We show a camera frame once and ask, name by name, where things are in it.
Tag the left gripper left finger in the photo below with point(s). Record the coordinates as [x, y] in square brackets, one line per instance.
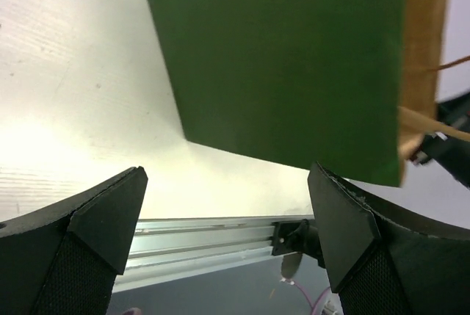
[64, 258]

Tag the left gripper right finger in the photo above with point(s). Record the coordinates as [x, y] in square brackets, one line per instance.
[384, 259]

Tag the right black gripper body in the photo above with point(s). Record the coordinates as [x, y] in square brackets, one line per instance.
[451, 153]

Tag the green paper bag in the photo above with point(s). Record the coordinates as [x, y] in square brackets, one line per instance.
[347, 84]

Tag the aluminium mounting rail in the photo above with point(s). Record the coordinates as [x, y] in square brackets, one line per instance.
[166, 250]

